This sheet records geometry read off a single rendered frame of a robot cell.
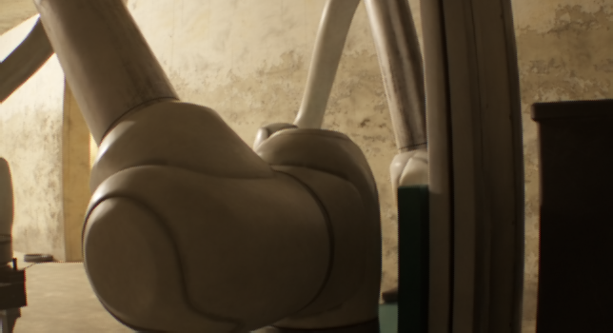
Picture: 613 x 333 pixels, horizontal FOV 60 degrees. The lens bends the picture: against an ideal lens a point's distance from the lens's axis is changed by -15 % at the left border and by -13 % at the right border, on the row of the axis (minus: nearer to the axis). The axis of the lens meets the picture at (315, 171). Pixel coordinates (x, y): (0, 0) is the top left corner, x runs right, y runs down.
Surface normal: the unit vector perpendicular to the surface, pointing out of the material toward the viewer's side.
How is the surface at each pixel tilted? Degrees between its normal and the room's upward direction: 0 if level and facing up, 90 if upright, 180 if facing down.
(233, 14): 90
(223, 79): 91
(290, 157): 87
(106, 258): 95
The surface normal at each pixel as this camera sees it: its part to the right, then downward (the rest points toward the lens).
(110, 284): -0.40, 0.06
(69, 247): 0.80, -0.04
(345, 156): 0.52, -0.56
